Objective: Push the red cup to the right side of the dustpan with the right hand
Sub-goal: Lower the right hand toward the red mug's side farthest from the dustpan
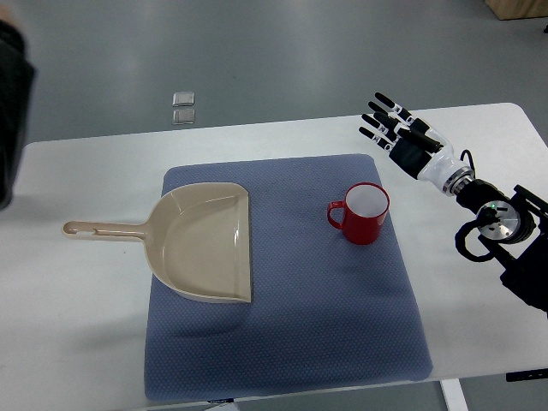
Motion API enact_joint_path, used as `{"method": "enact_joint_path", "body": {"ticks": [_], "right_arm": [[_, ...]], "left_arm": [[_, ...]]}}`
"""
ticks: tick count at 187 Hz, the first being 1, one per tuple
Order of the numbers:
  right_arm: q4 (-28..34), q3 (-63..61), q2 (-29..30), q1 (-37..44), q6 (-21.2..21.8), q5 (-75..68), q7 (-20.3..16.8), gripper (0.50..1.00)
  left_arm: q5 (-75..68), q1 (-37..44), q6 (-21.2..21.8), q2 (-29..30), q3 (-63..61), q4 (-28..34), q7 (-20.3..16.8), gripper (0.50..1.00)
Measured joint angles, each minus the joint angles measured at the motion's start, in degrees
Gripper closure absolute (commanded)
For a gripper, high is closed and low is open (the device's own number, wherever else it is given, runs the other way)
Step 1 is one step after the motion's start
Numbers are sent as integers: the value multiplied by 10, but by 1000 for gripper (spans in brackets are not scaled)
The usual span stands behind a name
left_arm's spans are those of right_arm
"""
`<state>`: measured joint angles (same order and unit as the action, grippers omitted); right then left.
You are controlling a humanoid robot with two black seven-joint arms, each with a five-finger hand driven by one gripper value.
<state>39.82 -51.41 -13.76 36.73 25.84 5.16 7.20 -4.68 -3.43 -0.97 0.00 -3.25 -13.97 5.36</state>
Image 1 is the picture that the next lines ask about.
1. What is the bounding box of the beige plastic dustpan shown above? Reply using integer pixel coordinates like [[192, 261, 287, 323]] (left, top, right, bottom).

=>
[[63, 182, 253, 303]]

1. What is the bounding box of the red mug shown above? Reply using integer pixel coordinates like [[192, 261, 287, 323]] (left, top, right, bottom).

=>
[[327, 182, 390, 245]]

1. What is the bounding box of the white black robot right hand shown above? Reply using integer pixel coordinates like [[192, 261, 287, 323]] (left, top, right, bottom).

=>
[[359, 92, 474, 196]]

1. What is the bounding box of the upper metal floor plate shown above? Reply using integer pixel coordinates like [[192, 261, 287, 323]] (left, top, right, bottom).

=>
[[172, 92, 195, 107]]

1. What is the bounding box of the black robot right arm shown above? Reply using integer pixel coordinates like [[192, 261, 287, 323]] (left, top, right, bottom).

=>
[[451, 174, 547, 313]]

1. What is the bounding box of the lower metal floor plate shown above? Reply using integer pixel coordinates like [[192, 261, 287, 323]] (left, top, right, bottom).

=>
[[172, 108, 195, 125]]

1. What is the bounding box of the wooden box corner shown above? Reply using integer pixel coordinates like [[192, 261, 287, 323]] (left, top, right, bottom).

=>
[[485, 0, 547, 21]]

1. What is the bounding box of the dark clothed person at edge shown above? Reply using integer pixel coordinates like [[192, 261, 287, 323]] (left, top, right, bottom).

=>
[[1, 17, 36, 209]]

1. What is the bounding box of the black table control panel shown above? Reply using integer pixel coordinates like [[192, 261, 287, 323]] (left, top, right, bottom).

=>
[[505, 368, 548, 382]]

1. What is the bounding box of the metal floor plate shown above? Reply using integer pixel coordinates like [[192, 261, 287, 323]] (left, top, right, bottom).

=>
[[172, 92, 195, 107], [172, 108, 195, 125]]

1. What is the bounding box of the white table leg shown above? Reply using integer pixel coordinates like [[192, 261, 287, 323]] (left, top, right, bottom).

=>
[[439, 378, 468, 411]]

